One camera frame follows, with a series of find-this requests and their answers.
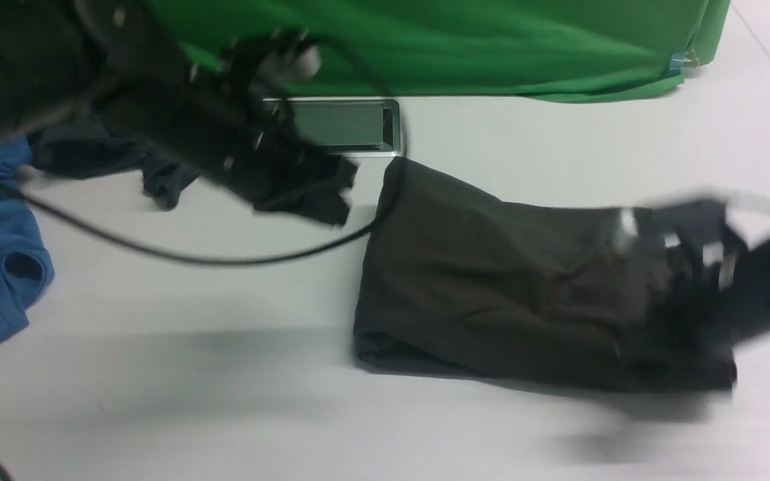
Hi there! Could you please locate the dark teal crumpled garment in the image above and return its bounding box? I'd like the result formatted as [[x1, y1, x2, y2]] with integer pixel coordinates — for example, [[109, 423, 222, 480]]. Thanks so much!
[[27, 114, 201, 211]]

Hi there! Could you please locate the metal table cable hatch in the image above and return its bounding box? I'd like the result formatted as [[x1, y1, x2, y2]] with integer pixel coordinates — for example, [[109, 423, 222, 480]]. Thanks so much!
[[291, 100, 404, 159]]

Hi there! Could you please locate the green backdrop cloth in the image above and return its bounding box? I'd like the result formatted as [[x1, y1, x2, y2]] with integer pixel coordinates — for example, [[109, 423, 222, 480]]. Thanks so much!
[[150, 1, 730, 104]]

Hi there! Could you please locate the blue binder clip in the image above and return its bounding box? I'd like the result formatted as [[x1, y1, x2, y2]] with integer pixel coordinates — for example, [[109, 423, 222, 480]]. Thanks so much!
[[666, 49, 700, 76]]

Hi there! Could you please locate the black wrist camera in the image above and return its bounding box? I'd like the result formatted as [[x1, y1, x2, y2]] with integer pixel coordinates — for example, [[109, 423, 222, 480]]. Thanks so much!
[[220, 29, 323, 86]]

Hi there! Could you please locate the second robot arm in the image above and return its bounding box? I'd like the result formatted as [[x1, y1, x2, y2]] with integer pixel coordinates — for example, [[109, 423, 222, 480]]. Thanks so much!
[[618, 197, 770, 362]]

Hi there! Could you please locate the dark gray long-sleeve top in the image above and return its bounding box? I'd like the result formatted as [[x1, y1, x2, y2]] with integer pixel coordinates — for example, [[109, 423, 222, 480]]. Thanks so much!
[[352, 158, 737, 393]]

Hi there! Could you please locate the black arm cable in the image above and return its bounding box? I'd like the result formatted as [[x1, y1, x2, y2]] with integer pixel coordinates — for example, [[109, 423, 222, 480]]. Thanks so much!
[[0, 40, 409, 481]]

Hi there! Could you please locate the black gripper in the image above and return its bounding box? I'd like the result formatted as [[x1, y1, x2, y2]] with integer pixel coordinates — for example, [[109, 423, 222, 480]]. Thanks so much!
[[78, 1, 358, 227]]

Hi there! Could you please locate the gray robot arm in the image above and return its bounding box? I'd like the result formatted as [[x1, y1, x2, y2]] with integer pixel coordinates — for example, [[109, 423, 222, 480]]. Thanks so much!
[[0, 1, 358, 226]]

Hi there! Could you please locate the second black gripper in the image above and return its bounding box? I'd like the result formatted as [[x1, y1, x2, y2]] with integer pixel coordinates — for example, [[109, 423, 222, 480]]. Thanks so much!
[[616, 197, 749, 358]]

